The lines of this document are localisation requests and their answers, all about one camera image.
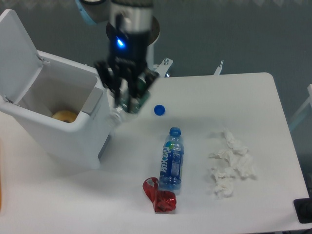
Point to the red crumpled wrapper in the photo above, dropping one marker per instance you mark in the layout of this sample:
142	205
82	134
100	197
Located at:
163	201

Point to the white frame at right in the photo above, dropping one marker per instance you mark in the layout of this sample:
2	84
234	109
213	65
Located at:
302	112

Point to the black device at edge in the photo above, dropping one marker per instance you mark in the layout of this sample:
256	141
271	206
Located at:
303	208

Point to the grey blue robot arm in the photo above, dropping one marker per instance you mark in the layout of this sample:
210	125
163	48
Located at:
131	15

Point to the white table bracket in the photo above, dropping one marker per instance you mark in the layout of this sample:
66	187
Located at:
163	68

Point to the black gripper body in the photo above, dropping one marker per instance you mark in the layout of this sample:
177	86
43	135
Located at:
126	50

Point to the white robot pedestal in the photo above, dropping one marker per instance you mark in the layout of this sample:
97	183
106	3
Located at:
154	35

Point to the brown tape roll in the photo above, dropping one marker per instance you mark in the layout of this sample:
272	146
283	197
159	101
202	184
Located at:
65	116

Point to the clear plastic bottle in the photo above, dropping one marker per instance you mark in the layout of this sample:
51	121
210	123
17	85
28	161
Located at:
119	115

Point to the blue bottle cap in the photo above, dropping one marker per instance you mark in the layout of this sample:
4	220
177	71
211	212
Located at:
159	110

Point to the blue plastic bottle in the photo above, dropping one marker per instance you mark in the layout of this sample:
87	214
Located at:
172	161

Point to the white trash can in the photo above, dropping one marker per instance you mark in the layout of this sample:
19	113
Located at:
34	85

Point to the white crumpled tissue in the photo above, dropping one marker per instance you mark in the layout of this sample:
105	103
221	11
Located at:
231	163

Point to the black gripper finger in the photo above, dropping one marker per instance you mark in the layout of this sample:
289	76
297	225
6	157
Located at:
132	82
116	86

